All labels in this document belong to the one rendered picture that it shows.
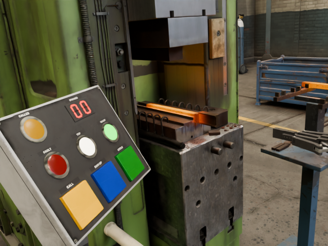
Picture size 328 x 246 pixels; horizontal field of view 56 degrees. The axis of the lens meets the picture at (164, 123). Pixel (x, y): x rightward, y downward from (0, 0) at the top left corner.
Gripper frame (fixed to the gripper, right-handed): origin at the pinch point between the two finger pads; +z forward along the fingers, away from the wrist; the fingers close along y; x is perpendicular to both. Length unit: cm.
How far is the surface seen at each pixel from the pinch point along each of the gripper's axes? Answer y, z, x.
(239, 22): 605, 436, 28
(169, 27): -12, 35, 34
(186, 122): -6.5, 35.3, -0.8
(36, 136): -66, 18, 15
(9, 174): -73, 17, 10
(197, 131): -1.0, 35.1, -6.1
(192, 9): -1, 35, 39
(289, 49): 799, 399, -57
